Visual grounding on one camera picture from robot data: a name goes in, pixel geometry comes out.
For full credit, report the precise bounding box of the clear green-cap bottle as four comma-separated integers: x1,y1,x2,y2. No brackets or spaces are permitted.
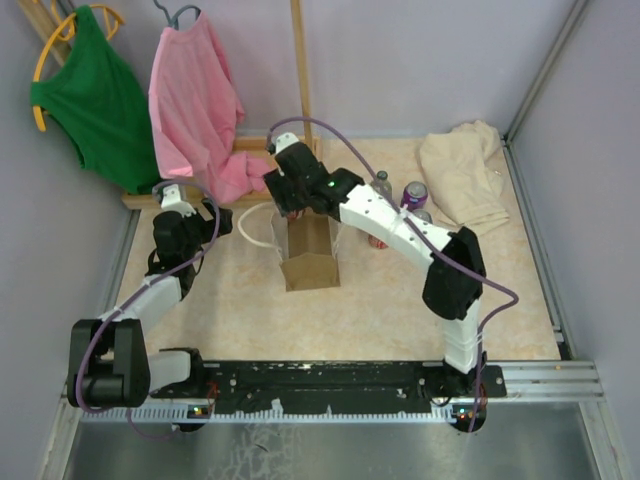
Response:
371,170,392,197

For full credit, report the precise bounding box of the red soda can front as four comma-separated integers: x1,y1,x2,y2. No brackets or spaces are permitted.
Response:
368,235,388,249

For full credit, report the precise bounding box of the purple soda can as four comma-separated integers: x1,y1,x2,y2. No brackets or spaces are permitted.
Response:
401,181,428,211

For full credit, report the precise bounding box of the purple Fanta can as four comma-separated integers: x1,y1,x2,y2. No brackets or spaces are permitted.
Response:
413,209,432,223

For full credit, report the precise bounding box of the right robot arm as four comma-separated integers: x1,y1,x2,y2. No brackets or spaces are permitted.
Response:
264,134,486,397

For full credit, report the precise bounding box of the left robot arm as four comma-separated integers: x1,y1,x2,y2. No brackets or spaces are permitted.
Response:
66,199,233,413

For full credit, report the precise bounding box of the wooden clothes rack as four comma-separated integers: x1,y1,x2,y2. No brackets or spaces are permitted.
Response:
17,0,324,211

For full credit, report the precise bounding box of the pink t-shirt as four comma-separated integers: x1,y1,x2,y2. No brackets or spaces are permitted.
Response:
148,13,270,204

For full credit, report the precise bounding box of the green tank top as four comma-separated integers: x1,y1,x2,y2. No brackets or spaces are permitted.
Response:
30,5,161,195

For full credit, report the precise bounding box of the beige folded cloth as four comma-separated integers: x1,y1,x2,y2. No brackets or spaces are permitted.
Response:
417,120,509,236

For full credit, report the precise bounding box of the yellow clothes hanger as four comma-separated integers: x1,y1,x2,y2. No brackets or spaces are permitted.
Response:
32,3,126,132

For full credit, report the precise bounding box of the grey clothes hanger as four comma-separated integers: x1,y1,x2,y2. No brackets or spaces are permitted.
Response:
153,0,202,30

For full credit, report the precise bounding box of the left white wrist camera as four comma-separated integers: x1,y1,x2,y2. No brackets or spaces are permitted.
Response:
152,184,196,218

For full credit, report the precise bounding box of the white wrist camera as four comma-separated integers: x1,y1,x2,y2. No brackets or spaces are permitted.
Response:
273,132,301,154
152,184,196,218

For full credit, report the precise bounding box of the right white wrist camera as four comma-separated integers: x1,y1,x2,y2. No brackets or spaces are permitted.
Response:
273,132,301,154

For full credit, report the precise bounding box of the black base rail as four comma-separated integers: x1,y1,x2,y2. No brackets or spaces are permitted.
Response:
151,361,507,431

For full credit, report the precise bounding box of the aluminium frame rail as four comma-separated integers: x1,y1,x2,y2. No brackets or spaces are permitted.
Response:
78,361,604,430

